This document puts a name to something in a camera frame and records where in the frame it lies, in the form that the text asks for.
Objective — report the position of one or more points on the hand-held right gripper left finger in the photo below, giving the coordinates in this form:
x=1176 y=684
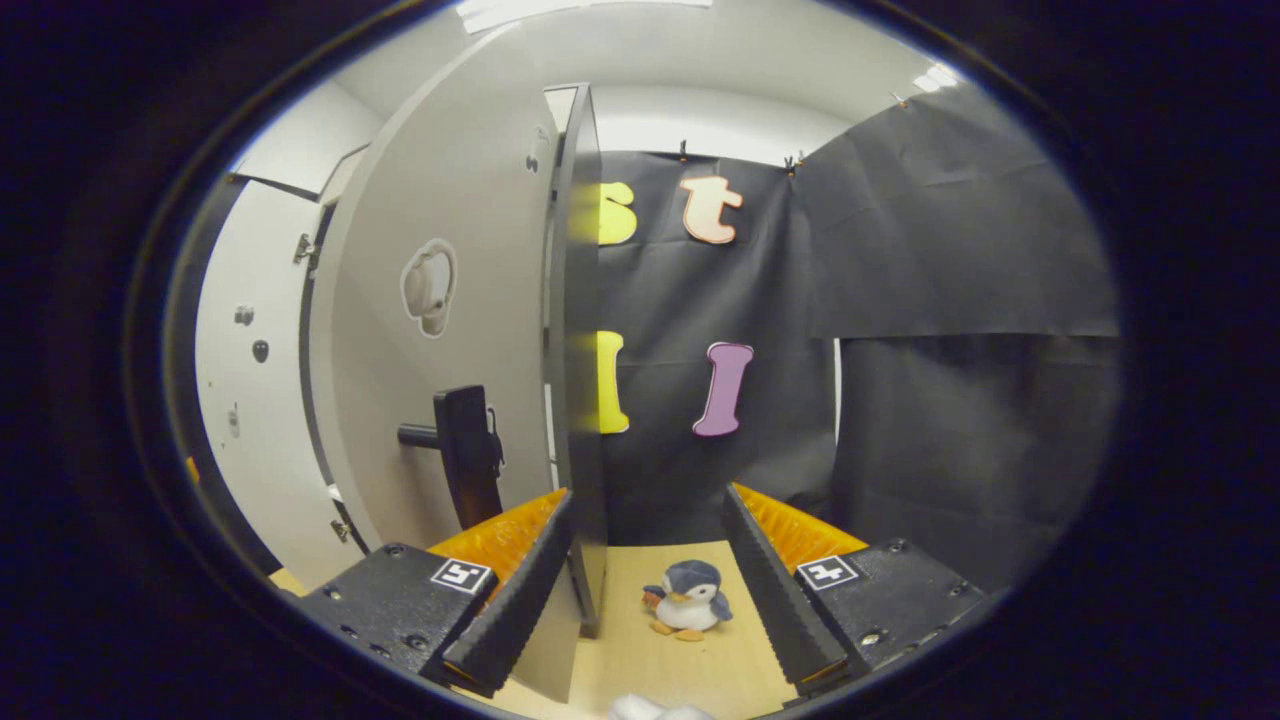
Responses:
x=522 y=590

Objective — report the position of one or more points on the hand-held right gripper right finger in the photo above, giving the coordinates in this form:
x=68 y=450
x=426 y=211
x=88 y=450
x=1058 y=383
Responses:
x=775 y=590

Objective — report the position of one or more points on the white and grey cabinet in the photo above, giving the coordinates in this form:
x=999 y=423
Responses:
x=582 y=420

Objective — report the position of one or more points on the white cabinet door cat sticker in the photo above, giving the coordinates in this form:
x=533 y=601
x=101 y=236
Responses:
x=450 y=180

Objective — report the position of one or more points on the penguin plush toy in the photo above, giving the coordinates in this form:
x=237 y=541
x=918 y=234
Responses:
x=690 y=600

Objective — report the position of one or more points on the black backdrop cloth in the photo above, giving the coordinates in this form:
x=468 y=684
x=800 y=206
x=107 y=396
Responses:
x=960 y=250
x=660 y=300

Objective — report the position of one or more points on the ceiling light panel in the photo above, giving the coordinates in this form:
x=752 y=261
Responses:
x=580 y=12
x=935 y=78

